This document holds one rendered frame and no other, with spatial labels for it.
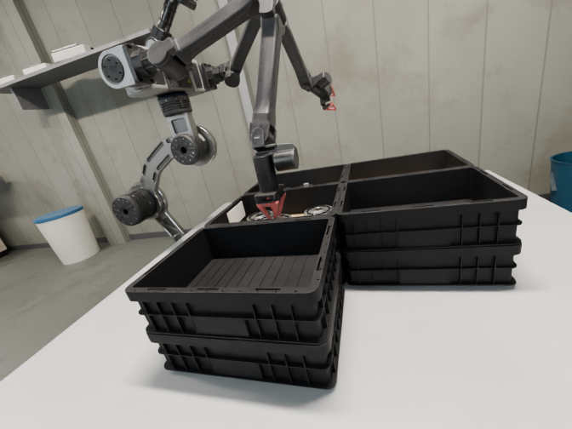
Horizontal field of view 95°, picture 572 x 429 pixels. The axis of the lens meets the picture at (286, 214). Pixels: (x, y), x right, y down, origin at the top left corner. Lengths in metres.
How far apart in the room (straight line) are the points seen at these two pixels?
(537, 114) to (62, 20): 4.62
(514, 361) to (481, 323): 0.09
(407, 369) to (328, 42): 2.54
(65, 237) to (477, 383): 4.11
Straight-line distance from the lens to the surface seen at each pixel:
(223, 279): 0.72
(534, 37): 3.03
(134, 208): 1.61
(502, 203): 0.72
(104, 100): 3.88
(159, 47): 1.06
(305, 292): 0.42
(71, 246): 4.25
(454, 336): 0.69
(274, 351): 0.53
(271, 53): 0.87
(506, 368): 0.66
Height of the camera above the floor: 1.19
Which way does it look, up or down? 20 degrees down
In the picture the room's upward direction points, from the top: 12 degrees counter-clockwise
